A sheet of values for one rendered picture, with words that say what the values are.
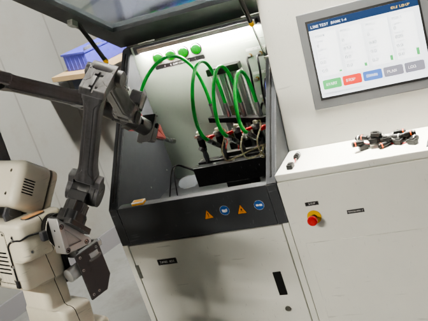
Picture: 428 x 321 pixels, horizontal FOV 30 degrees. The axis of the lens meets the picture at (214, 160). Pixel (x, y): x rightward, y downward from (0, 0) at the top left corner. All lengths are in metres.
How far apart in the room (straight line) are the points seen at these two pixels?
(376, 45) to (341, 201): 0.56
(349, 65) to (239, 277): 0.89
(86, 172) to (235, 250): 0.83
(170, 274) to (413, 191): 1.01
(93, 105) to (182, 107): 1.21
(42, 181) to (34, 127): 2.53
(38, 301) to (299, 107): 1.16
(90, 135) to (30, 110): 2.70
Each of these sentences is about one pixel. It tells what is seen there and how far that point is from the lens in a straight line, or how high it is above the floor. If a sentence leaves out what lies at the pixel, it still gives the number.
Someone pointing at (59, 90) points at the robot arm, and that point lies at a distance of 2.91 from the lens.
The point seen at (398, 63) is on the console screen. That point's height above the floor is 1.21.
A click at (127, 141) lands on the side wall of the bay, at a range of 3.26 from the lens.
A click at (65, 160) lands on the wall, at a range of 5.14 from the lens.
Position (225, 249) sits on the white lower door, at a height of 0.72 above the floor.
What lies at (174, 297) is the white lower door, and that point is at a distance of 3.22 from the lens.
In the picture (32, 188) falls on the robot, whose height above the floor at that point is 1.30.
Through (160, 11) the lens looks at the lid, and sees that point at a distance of 3.16.
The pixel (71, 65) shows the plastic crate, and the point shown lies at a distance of 4.92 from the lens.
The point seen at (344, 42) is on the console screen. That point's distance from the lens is 2.91.
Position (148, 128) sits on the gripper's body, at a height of 1.27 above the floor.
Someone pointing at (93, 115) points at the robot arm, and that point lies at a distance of 2.29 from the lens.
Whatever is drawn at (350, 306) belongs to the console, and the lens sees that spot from 3.01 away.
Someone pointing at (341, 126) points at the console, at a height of 1.03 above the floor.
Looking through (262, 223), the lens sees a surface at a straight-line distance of 2.91.
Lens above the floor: 1.95
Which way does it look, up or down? 18 degrees down
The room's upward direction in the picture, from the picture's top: 19 degrees counter-clockwise
